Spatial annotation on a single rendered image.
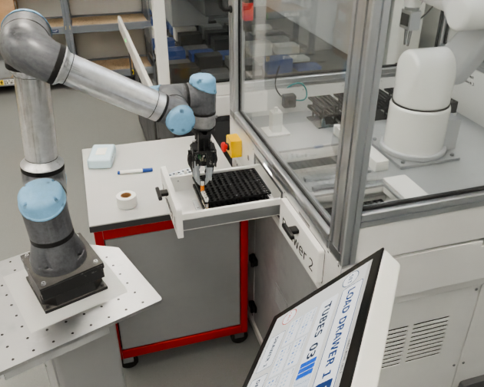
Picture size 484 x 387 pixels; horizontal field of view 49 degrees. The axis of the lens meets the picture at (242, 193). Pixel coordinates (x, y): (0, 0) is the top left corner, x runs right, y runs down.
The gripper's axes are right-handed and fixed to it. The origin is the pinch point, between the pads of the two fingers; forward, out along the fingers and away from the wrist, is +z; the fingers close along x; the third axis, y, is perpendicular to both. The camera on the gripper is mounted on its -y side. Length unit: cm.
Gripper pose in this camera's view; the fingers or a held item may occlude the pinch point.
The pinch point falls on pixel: (202, 180)
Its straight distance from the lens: 169.7
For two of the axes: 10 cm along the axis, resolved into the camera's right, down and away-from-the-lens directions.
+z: -0.4, 8.4, 5.4
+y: 1.7, 5.4, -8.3
